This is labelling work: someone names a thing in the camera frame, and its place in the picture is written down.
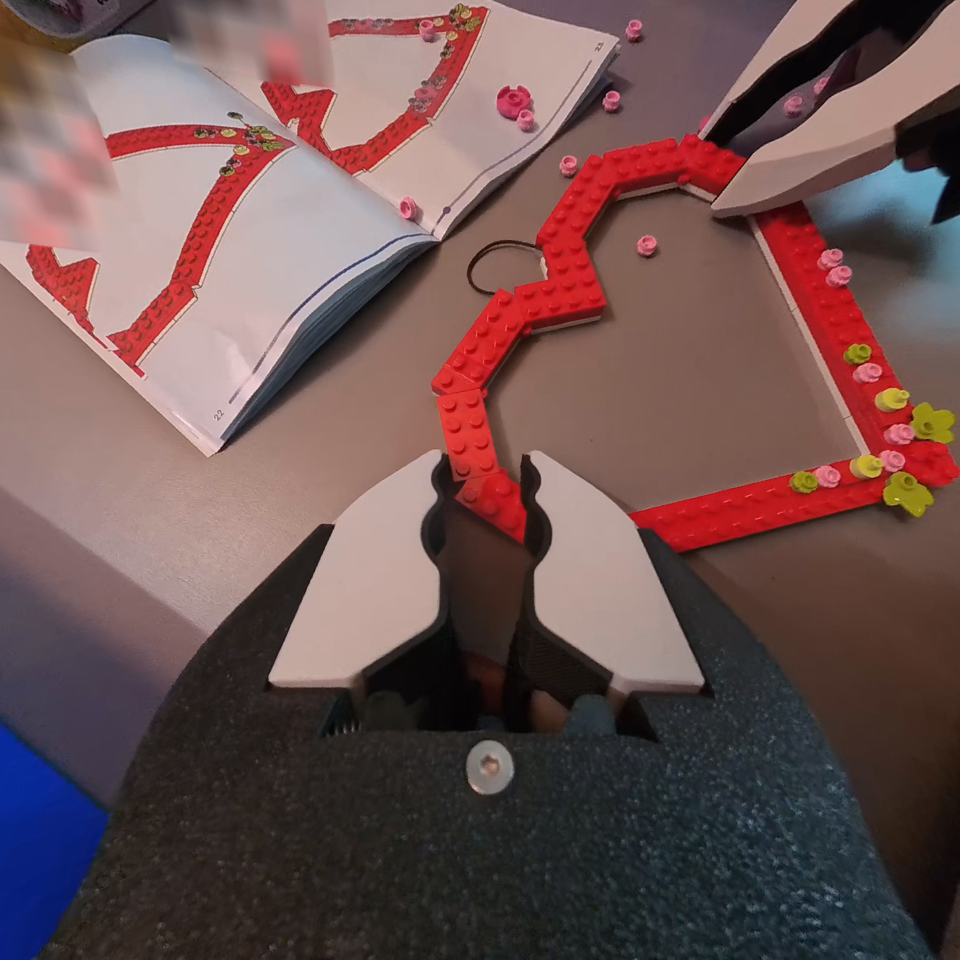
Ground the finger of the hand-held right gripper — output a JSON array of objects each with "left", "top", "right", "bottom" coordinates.
[
  {"left": 709, "top": 7, "right": 960, "bottom": 220},
  {"left": 699, "top": 0, "right": 952, "bottom": 147}
]

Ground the black cord loop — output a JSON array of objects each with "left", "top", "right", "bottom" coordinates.
[{"left": 466, "top": 238, "right": 549, "bottom": 297}]

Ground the red brick heart frame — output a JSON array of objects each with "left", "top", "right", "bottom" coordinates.
[{"left": 431, "top": 135, "right": 960, "bottom": 555}]

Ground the white product box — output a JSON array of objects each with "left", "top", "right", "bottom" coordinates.
[{"left": 22, "top": 0, "right": 155, "bottom": 39}]

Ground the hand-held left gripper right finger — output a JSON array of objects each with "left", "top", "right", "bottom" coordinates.
[{"left": 521, "top": 450, "right": 707, "bottom": 696}]

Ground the grey desk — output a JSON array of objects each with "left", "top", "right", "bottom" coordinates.
[{"left": 0, "top": 0, "right": 960, "bottom": 960}]

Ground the yellow carton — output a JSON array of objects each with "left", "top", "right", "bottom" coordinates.
[{"left": 0, "top": 0, "right": 72, "bottom": 55}]

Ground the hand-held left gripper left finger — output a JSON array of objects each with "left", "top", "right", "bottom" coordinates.
[{"left": 267, "top": 449, "right": 453, "bottom": 691}]

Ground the blue plastic bin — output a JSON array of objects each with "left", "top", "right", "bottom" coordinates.
[{"left": 0, "top": 720, "right": 110, "bottom": 960}]

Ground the instruction booklet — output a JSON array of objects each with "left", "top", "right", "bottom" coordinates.
[{"left": 0, "top": 0, "right": 622, "bottom": 459}]

